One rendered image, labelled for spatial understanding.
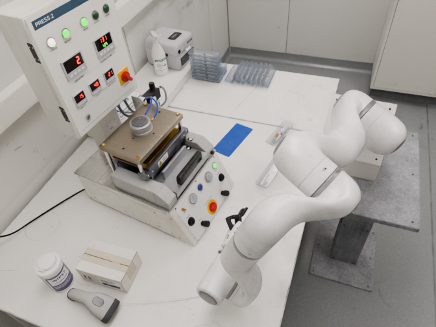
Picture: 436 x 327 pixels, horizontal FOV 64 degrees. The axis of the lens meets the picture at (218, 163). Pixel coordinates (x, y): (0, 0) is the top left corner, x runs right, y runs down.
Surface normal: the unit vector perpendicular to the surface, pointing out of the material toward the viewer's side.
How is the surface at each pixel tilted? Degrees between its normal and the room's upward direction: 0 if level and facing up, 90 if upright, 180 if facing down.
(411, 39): 90
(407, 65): 90
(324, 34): 90
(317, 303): 0
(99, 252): 1
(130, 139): 0
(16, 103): 90
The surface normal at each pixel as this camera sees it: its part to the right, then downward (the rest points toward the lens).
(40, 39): 0.88, 0.30
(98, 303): 0.27, -0.54
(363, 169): -0.39, 0.69
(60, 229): -0.07, -0.69
